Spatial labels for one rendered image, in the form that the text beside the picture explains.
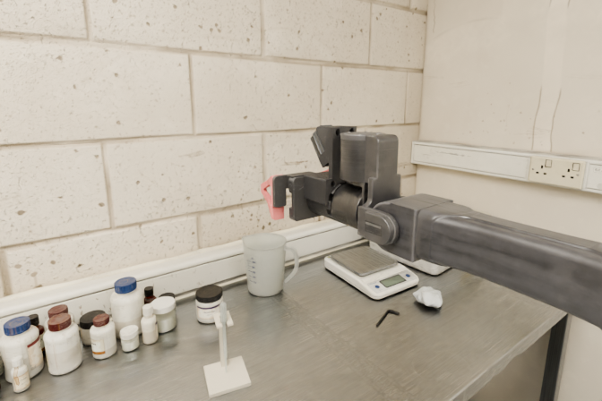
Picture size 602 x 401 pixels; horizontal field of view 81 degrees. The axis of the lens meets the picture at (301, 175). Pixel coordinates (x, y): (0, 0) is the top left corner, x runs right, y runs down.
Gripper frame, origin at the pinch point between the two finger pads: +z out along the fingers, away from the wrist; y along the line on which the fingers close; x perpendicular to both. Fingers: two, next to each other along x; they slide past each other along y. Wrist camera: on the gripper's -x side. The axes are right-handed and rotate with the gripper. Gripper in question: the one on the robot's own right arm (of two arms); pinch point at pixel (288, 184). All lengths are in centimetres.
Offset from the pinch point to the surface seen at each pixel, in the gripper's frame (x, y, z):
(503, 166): 8, -95, 8
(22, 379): 37, 42, 28
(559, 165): 5, -94, -8
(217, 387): 39.3, 12.2, 7.3
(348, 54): -31, -57, 47
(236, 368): 39.3, 7.0, 9.6
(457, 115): -10, -100, 30
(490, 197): 21, -100, 14
